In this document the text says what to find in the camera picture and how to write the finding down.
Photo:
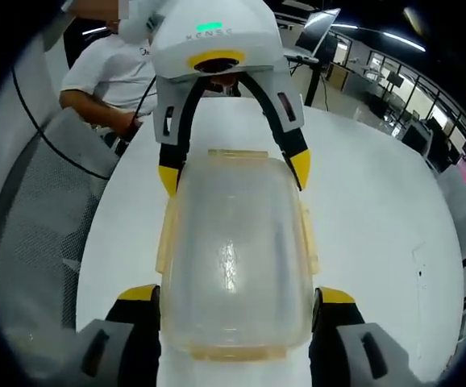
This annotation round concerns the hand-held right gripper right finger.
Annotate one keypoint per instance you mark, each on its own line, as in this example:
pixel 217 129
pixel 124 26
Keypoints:
pixel 334 334

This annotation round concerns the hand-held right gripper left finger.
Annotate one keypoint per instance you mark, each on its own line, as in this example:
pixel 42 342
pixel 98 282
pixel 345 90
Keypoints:
pixel 136 334

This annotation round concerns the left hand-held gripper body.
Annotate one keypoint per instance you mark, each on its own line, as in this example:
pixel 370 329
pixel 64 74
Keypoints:
pixel 217 44

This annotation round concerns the clear plastic buckle container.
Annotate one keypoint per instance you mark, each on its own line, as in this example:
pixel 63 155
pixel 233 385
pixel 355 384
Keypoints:
pixel 237 242

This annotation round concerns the black laptop stand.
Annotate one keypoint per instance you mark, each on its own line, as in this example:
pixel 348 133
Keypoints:
pixel 315 80

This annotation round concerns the person's white shirt torso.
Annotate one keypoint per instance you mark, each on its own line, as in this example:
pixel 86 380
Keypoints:
pixel 112 68

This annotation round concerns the white chest-worn device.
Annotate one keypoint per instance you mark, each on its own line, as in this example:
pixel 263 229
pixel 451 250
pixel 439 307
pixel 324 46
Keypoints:
pixel 138 20

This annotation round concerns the open silver laptop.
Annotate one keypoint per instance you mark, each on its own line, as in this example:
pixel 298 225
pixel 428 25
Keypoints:
pixel 317 34

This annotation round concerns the grey mesh office chair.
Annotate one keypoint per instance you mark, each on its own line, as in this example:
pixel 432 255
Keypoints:
pixel 43 193

